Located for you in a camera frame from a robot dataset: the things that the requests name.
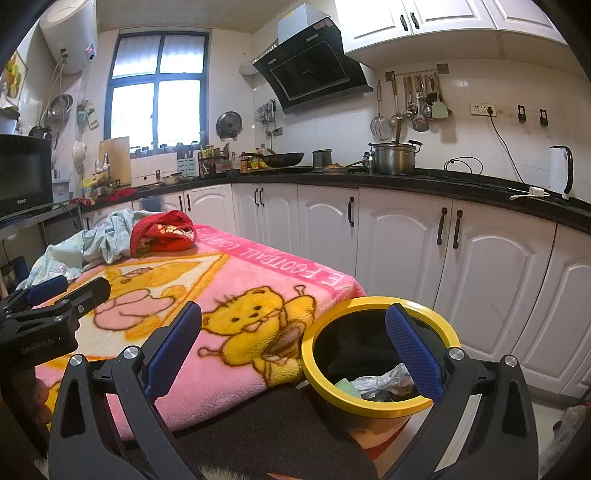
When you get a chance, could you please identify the row of hanging kitchen utensils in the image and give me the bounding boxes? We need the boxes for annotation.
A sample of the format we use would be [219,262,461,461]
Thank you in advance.
[376,69,453,132]

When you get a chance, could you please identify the white electric kettle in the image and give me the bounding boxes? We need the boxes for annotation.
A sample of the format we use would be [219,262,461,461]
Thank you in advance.
[548,145,574,200]

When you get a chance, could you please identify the white and green printed bag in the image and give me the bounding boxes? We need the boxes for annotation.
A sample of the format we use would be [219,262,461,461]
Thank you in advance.
[335,362,416,400]

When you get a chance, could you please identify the hanging metal bowls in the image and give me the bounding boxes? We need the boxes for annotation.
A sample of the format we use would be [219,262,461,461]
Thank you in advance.
[46,93,75,123]

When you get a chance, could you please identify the metal faucet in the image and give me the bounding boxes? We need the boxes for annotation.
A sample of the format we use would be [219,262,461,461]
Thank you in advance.
[95,153,114,183]

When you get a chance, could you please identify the yellow rimmed waste bin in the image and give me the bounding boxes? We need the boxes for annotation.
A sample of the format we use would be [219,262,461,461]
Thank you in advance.
[301,296,461,457]

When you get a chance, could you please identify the black kitchen countertop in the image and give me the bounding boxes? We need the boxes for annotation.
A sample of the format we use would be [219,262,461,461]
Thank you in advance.
[69,164,591,227]

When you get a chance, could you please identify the white upper cabinets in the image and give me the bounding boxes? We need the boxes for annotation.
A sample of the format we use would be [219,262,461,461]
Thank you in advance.
[335,0,571,70]

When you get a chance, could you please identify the steel cooking pot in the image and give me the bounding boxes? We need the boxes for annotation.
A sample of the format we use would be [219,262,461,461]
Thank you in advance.
[368,140,423,176]

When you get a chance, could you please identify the black power cable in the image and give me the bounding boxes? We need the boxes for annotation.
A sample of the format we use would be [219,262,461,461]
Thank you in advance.
[444,113,541,195]

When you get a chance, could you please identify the row of condiment bottles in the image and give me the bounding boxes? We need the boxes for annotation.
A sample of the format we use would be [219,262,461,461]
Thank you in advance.
[199,144,269,175]

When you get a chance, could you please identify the black range hood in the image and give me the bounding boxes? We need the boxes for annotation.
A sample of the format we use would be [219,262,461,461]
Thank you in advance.
[239,4,374,115]

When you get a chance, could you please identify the framed wall picture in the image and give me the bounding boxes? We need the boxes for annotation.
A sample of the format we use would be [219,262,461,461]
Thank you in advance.
[0,51,28,100]

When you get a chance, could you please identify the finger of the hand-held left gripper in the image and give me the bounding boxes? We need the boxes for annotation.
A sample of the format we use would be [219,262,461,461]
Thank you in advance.
[59,276,112,320]
[16,274,70,306]

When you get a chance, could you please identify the clear plastic bag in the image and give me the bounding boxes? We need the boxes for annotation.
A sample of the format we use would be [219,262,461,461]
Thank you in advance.
[538,401,585,467]

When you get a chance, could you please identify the black wok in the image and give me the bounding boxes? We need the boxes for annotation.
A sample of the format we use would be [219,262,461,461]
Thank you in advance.
[242,151,305,168]

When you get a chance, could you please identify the white water heater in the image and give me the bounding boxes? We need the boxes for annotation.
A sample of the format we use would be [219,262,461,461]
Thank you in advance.
[39,0,99,75]

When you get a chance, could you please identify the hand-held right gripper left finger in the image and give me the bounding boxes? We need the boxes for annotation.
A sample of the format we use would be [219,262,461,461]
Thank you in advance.
[48,302,204,480]

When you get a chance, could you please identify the round hanging pot lid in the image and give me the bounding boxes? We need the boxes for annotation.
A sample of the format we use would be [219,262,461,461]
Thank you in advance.
[216,111,244,139]

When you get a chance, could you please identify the wooden cutting board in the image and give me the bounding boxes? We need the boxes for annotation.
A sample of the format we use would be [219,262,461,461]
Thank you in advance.
[98,136,131,185]

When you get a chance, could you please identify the white power adapter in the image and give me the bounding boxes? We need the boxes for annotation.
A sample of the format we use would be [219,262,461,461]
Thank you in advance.
[510,185,550,200]

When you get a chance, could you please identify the plate with food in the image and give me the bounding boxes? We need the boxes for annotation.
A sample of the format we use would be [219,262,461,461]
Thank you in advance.
[321,161,365,174]

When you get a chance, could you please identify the light blue cloth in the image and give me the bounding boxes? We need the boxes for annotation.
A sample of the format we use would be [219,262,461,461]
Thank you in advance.
[16,208,160,289]

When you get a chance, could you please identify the red cloth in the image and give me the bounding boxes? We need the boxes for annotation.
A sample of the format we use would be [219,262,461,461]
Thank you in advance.
[130,210,197,258]

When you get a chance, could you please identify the hanging mesh strainer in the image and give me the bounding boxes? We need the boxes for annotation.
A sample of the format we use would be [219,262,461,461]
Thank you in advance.
[370,115,393,141]

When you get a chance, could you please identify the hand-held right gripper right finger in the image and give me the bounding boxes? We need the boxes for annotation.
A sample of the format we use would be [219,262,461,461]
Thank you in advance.
[385,302,539,480]

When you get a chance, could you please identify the pink cartoon printed blanket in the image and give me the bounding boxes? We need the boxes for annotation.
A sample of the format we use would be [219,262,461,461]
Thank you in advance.
[34,224,368,441]

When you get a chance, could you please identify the white utensil holder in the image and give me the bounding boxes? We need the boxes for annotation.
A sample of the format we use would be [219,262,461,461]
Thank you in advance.
[177,154,200,180]

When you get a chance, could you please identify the black microwave oven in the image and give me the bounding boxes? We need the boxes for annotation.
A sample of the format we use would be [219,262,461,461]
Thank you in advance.
[0,134,54,220]

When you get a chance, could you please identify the dark framed window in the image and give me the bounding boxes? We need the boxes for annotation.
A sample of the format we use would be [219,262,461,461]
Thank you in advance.
[102,28,209,155]

